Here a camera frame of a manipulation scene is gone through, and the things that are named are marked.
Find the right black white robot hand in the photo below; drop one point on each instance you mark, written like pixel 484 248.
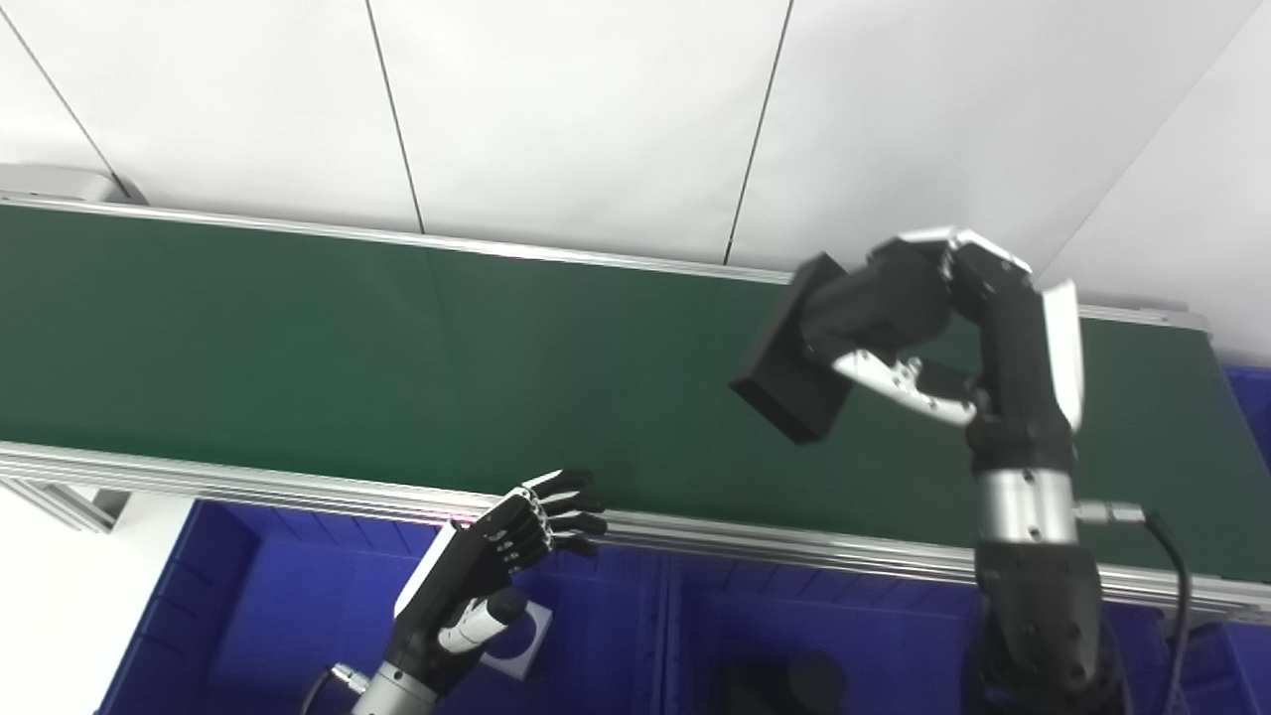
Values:
pixel 1013 348

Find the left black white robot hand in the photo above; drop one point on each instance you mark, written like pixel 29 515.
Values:
pixel 457 586

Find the black cylinder block part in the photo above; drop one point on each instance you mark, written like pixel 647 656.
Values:
pixel 789 357
pixel 794 690

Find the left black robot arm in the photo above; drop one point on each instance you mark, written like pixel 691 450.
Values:
pixel 392 695

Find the white square part with hole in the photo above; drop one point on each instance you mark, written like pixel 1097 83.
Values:
pixel 531 650

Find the green conveyor belt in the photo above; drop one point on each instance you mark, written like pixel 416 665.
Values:
pixel 397 357
pixel 298 487

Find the long blue plastic bin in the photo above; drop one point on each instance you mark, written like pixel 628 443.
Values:
pixel 1253 407

